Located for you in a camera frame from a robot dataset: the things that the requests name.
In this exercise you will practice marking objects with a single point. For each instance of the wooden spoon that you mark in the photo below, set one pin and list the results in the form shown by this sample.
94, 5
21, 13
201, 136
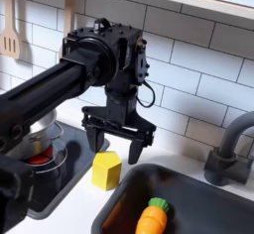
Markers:
71, 6

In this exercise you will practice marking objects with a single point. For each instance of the yellow block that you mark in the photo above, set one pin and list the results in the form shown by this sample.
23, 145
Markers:
105, 173

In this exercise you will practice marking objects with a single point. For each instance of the black stove top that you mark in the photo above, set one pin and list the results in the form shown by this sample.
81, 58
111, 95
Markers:
79, 152

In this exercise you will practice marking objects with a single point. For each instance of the dark grey sink basin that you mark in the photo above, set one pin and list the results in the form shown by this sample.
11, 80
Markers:
205, 205

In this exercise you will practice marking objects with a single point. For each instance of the wooden shelf board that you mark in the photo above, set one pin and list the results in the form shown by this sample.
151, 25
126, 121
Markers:
211, 8

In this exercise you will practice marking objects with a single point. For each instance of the dark grey tap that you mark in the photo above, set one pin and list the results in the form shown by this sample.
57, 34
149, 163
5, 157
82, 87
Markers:
221, 168

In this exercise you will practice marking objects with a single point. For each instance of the wooden slotted spatula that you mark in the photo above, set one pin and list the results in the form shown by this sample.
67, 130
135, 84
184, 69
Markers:
10, 43

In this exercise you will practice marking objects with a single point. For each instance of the orange toy carrot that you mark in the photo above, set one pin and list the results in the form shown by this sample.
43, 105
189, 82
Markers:
152, 219

